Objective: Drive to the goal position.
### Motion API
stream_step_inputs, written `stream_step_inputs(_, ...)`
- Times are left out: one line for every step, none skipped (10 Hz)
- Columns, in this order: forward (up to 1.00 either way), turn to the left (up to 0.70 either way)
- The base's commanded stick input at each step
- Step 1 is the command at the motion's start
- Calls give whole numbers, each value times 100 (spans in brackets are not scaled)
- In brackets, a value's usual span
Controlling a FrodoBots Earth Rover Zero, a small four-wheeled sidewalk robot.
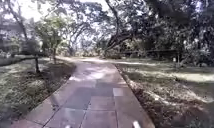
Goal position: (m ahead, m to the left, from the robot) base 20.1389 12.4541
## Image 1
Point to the grey slab paved path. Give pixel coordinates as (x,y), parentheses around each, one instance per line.
(98,100)

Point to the low dark railing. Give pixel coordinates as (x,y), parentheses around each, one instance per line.
(151,51)

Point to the small leafy tree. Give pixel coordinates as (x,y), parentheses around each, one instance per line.
(52,36)

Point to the robot's own part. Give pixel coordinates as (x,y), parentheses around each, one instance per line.
(136,124)

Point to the grass field with leaves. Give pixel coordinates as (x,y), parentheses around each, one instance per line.
(175,96)

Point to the leaf-strewn grass verge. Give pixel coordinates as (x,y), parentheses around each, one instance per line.
(21,86)

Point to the grey building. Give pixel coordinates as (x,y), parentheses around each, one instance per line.
(8,40)

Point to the short dark post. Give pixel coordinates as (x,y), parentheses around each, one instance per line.
(37,65)

